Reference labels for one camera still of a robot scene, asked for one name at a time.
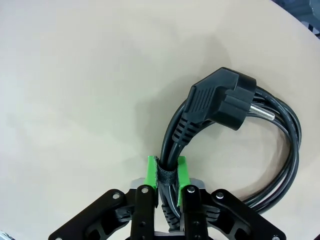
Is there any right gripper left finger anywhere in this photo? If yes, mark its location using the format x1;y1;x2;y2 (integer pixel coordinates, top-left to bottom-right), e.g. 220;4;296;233
47;155;161;240

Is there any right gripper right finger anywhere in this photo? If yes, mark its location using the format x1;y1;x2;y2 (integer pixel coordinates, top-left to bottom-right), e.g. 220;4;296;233
176;155;287;240

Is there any black power cable with plug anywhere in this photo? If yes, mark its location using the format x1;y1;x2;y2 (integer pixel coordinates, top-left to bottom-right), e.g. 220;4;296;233
159;66;303;233

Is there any black velcro cable strap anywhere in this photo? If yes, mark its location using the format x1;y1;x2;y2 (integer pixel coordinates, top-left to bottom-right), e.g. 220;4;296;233
156;164;177;186

